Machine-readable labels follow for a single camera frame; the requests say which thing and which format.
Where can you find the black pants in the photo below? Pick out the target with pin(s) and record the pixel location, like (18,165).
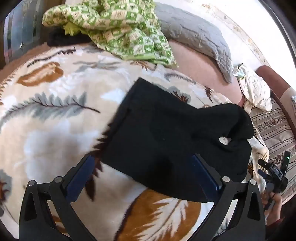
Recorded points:
(161,139)

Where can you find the striped floral bedsheet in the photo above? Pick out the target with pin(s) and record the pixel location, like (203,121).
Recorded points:
(272,129)

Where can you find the green checked quilt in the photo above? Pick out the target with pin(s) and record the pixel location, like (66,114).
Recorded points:
(120,25)

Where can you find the white quilted cloth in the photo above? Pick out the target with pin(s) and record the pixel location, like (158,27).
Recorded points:
(254,90)

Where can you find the pale green plastic item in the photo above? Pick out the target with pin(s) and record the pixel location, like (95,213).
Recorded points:
(238,73)

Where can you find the person's right hand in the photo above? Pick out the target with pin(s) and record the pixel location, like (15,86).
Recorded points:
(275,208)

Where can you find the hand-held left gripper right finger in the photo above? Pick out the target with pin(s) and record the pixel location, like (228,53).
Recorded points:
(205,176)

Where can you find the pink sofa cushion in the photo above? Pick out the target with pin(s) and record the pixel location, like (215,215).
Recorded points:
(203,71)

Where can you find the leaf print fleece blanket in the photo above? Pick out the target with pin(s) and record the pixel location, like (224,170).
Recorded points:
(57,129)

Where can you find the grey quilted pillow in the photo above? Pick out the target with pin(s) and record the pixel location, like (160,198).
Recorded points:
(196,32)

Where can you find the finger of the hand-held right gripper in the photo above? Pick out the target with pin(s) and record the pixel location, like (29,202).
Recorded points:
(262,172)

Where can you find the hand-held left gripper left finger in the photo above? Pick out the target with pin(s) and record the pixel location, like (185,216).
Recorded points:
(81,176)

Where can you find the brown sofa armrest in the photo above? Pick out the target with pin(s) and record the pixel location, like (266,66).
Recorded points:
(277,83)

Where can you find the crumpled grey cloth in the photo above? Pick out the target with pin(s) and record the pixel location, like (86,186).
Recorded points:
(294,99)

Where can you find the glass door cabinet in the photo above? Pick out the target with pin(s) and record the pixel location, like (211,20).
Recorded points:
(20,30)

